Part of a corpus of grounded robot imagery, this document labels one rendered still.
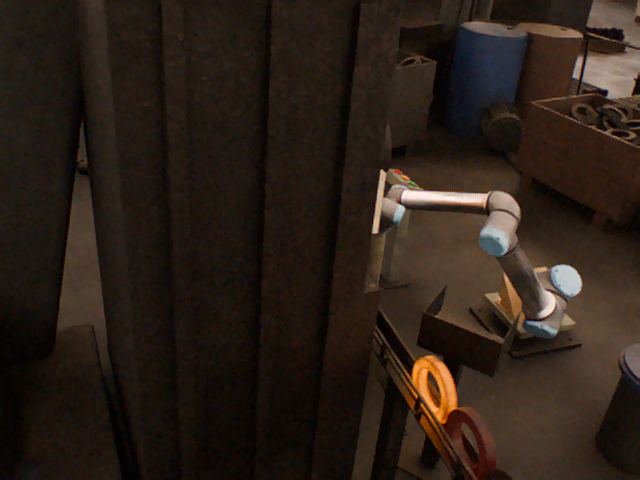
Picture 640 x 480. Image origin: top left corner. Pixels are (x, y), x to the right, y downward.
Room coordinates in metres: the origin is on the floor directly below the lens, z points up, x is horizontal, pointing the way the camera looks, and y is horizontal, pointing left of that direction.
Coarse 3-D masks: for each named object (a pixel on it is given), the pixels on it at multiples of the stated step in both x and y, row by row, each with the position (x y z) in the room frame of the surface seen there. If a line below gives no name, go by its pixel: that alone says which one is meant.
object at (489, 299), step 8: (488, 296) 2.64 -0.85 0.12; (496, 296) 2.65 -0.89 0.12; (488, 304) 2.61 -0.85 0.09; (496, 304) 2.58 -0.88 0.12; (496, 312) 2.55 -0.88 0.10; (504, 320) 2.48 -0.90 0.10; (568, 320) 2.50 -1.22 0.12; (520, 328) 2.40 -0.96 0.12; (560, 328) 2.45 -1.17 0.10; (568, 328) 2.47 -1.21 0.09; (520, 336) 2.37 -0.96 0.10; (528, 336) 2.38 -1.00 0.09
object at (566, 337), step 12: (480, 312) 2.64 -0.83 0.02; (492, 312) 2.65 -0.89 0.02; (492, 324) 2.55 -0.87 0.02; (504, 324) 2.56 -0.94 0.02; (504, 336) 2.46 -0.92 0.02; (516, 336) 2.47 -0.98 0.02; (564, 336) 2.50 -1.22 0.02; (516, 348) 2.36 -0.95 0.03; (528, 348) 2.38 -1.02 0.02; (540, 348) 2.39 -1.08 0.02; (552, 348) 2.40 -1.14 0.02; (564, 348) 2.43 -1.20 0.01
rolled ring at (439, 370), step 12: (420, 360) 1.38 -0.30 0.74; (432, 360) 1.35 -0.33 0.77; (420, 372) 1.38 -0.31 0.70; (432, 372) 1.32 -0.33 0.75; (444, 372) 1.30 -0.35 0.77; (420, 384) 1.37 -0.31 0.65; (444, 384) 1.27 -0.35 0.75; (444, 396) 1.26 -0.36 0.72; (456, 396) 1.26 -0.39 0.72; (432, 408) 1.31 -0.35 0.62; (444, 408) 1.25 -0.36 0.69; (456, 408) 1.25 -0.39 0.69; (444, 420) 1.25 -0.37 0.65
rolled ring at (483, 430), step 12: (468, 408) 1.21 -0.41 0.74; (456, 420) 1.20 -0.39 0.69; (468, 420) 1.17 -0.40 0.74; (480, 420) 1.16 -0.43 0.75; (456, 432) 1.22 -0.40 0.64; (480, 432) 1.13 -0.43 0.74; (456, 444) 1.20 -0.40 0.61; (480, 444) 1.11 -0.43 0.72; (492, 444) 1.11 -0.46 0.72; (456, 456) 1.17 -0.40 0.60; (468, 456) 1.17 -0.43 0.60; (480, 456) 1.10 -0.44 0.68; (492, 456) 1.09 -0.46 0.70; (480, 468) 1.09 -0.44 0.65; (492, 468) 1.08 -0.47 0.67
